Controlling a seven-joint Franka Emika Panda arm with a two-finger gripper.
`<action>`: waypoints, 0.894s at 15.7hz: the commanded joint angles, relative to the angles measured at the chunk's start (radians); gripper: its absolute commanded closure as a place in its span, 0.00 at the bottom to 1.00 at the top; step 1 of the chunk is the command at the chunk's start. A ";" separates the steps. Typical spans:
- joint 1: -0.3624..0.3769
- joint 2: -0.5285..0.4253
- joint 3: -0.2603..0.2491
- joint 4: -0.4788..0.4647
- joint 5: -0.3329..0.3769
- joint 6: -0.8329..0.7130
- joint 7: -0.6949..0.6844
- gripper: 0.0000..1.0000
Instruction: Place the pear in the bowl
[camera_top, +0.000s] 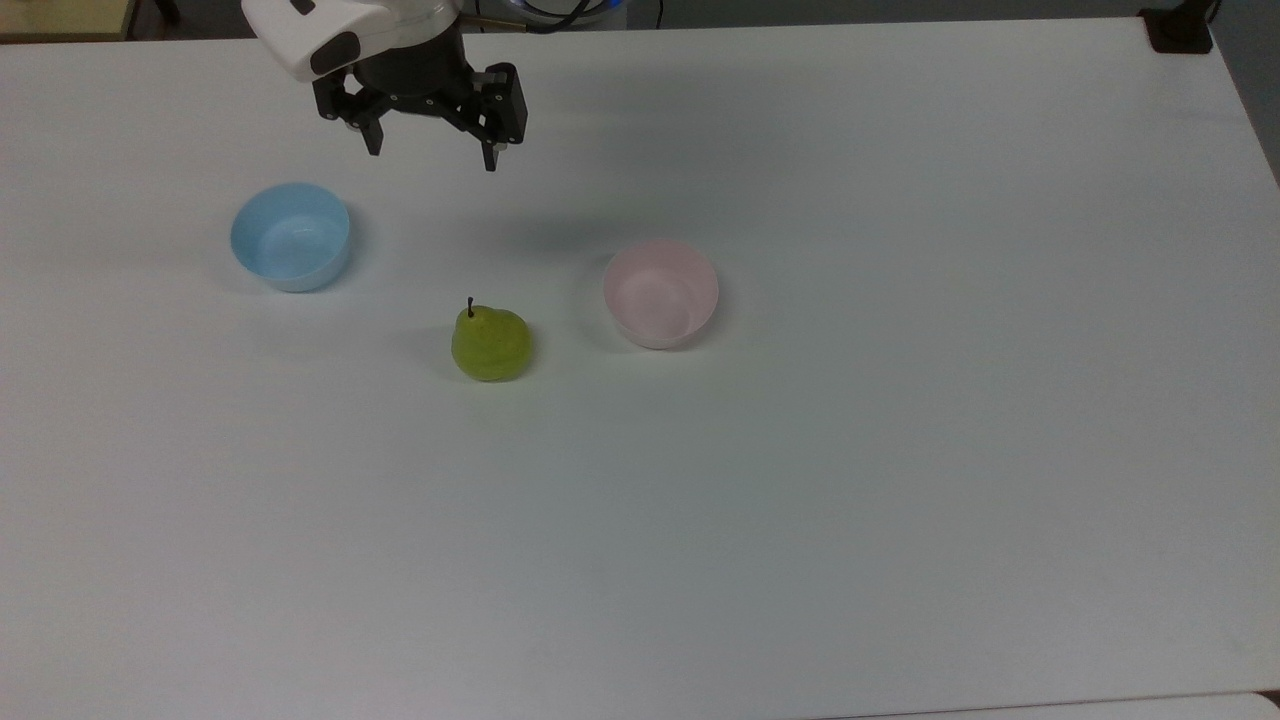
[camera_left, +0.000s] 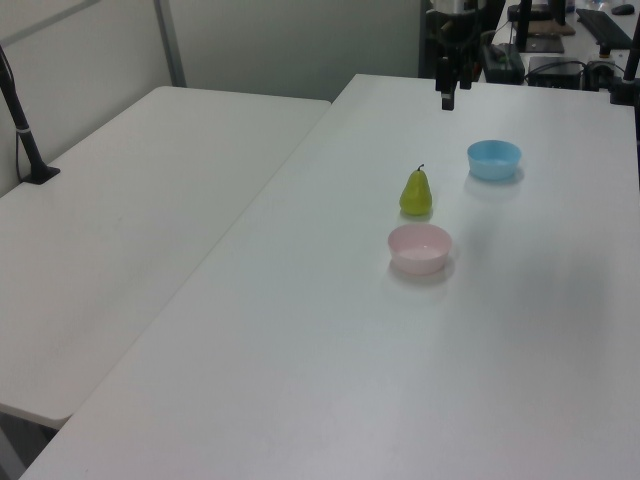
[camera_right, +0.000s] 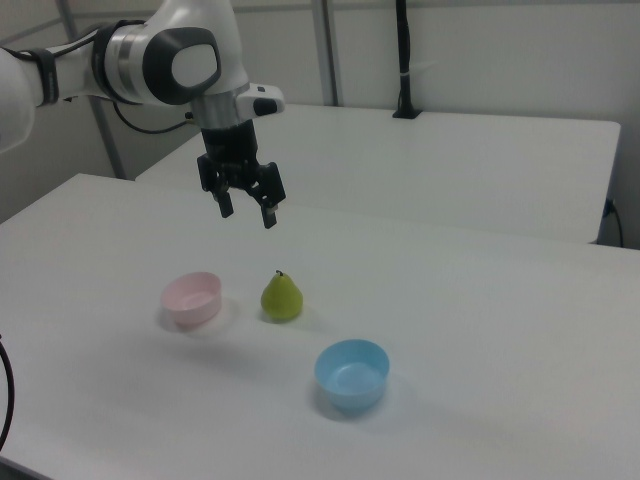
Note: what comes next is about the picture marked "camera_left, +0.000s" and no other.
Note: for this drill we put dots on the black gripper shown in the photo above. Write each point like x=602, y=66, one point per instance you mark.
x=456, y=31

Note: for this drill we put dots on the green pear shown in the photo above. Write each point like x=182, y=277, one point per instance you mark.
x=416, y=195

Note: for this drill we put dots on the blue plastic bowl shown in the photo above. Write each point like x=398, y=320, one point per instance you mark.
x=493, y=160

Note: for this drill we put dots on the pink plastic bowl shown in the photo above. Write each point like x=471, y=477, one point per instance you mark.
x=420, y=250

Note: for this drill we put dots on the dark green device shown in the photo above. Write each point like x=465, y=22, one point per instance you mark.
x=502, y=62

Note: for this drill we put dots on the black monitor stand pole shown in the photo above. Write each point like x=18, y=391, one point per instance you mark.
x=524, y=25

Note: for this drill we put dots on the black electronics box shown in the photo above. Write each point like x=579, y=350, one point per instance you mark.
x=555, y=71

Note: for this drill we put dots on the brown board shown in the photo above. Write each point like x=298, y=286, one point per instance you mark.
x=552, y=27

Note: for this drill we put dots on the black keyboard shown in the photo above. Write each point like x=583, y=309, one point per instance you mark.
x=602, y=25

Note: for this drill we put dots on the black computer mouse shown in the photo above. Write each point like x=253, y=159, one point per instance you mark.
x=622, y=9

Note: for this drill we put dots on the black stand base plate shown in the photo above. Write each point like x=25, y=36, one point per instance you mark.
x=546, y=45

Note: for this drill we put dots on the black camera stand with clamp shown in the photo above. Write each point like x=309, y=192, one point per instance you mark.
x=627, y=75

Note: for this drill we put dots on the grey partition frame post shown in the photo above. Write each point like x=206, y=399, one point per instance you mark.
x=169, y=42

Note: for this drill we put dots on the black camera pole with base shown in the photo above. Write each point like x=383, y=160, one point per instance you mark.
x=22, y=132

